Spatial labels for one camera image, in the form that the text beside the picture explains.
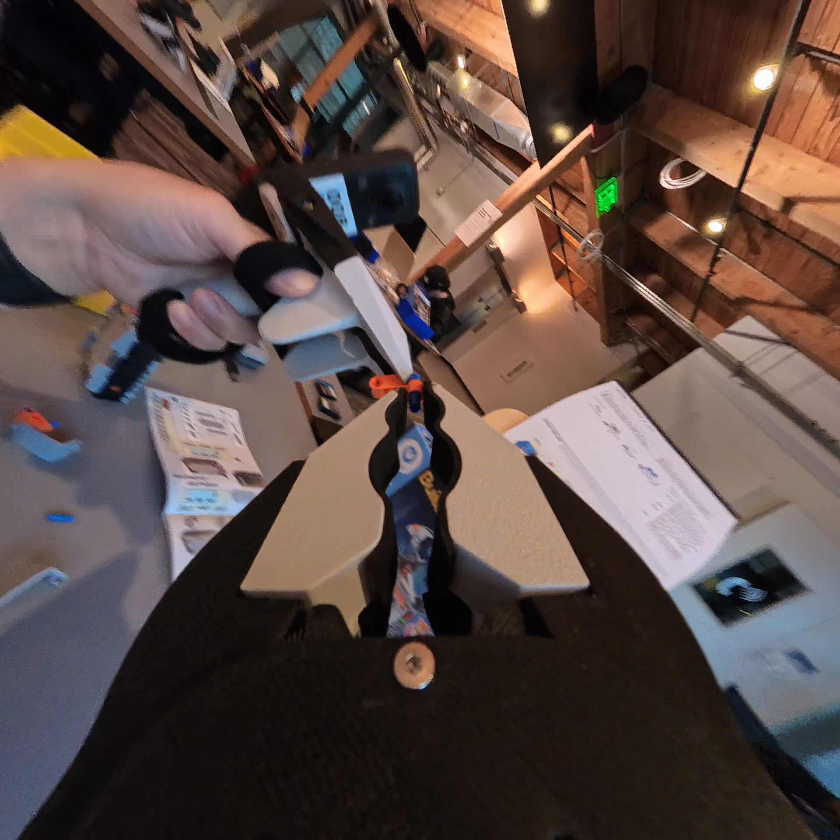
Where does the wooden post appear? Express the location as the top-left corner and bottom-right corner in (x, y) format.
(410, 125), (595, 284)

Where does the blue printed toy box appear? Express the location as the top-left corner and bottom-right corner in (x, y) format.
(386, 281), (455, 637)

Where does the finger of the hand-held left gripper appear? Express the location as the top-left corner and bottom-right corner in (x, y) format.
(282, 331), (388, 383)
(333, 256), (416, 378)

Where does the white carton with dark picture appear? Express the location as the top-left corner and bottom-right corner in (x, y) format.
(669, 504), (840, 788)

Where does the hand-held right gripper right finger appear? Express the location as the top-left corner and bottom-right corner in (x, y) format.
(419, 382), (590, 637)

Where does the person's left forearm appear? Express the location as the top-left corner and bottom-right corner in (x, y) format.
(0, 233), (70, 308)

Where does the white printed board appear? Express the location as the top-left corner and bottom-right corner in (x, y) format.
(505, 381), (739, 592)

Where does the pale grey flat part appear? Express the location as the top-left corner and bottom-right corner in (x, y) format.
(0, 567), (70, 608)

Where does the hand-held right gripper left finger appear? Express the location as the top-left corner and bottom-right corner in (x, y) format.
(240, 386), (412, 637)

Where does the person's left hand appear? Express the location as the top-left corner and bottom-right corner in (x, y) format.
(0, 159), (322, 350)

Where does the white paper sign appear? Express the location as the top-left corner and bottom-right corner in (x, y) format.
(454, 200), (504, 247)

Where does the grey and orange toy part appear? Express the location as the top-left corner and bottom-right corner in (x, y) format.
(10, 407), (83, 463)

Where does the white cable coil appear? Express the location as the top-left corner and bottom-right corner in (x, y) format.
(658, 157), (708, 191)

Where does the grey and black toy assembly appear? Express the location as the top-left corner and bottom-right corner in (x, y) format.
(85, 325), (270, 403)

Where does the white instruction booklet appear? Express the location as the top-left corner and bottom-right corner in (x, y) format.
(146, 387), (266, 581)

